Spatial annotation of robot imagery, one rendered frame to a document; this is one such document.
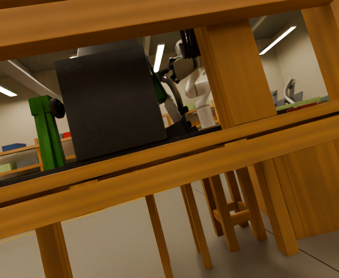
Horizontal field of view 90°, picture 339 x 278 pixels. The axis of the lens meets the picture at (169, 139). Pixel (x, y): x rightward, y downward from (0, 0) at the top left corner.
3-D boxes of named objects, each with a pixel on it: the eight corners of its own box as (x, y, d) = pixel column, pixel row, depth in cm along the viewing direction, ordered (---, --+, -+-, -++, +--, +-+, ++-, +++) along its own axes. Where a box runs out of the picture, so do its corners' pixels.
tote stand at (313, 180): (254, 206, 189) (235, 138, 193) (301, 195, 187) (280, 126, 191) (297, 239, 121) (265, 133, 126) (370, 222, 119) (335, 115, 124)
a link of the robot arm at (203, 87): (196, 111, 157) (188, 87, 159) (215, 105, 155) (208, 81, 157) (197, 108, 145) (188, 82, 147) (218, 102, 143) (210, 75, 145)
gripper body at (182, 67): (191, 69, 90) (173, 79, 89) (187, 49, 83) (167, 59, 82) (199, 73, 85) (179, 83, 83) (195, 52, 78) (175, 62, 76)
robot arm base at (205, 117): (197, 132, 159) (192, 113, 160) (217, 126, 158) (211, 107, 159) (199, 129, 140) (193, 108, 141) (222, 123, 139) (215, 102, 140)
